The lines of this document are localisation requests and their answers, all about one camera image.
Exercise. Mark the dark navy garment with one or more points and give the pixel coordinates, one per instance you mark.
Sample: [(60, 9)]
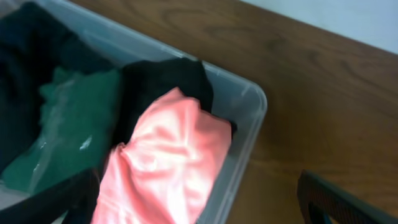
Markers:
[(33, 43)]

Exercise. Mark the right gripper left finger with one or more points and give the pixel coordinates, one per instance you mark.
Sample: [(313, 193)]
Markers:
[(75, 197)]

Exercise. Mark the salmon pink garment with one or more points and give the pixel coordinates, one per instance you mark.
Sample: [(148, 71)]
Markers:
[(167, 170)]

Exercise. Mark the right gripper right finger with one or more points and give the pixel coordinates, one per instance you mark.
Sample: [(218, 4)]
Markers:
[(322, 202)]

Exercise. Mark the dark green garment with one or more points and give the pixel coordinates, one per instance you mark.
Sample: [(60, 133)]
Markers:
[(77, 121)]

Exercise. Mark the clear plastic storage container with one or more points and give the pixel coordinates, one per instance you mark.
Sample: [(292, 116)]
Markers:
[(235, 98)]

